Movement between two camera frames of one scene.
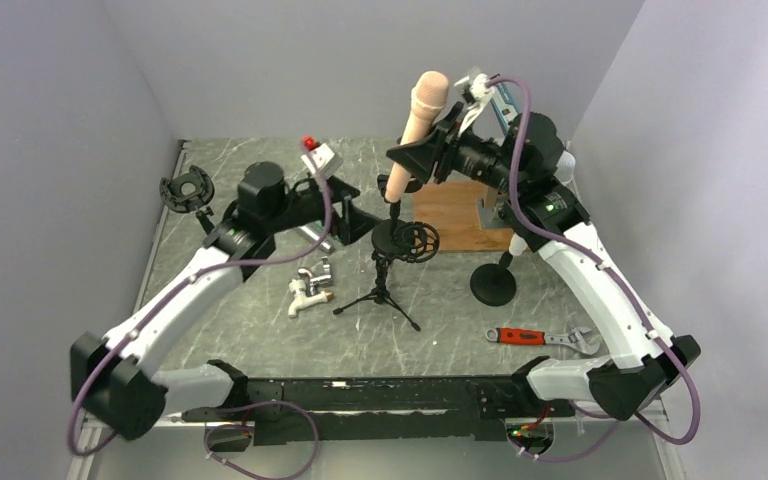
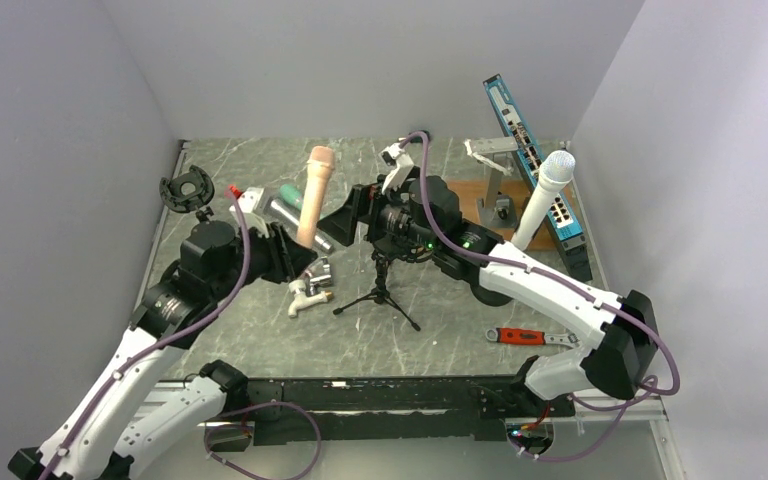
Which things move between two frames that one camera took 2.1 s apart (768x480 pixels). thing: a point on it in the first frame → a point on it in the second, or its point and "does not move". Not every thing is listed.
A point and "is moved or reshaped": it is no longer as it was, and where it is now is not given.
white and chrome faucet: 304,288 does not move
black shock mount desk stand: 189,192 does not move
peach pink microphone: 429,94 is moved or reshaped
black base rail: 303,411 does not move
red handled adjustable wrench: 574,334 does not move
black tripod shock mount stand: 413,242 does not move
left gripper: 354,223 → 288,259
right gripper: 425,153 → 341,224
